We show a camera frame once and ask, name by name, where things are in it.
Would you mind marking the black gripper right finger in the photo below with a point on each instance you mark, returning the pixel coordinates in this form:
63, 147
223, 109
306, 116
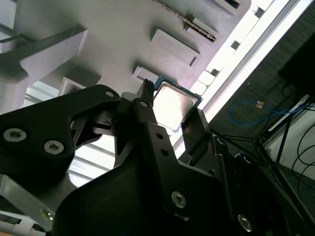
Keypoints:
197, 135

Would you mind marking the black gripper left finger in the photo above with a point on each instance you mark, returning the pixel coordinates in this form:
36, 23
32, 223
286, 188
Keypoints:
32, 118

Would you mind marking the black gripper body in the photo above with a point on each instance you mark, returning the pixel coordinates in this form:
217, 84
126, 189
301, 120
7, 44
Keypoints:
110, 209

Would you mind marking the silver CPU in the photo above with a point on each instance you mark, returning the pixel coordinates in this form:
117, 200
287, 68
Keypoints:
172, 105

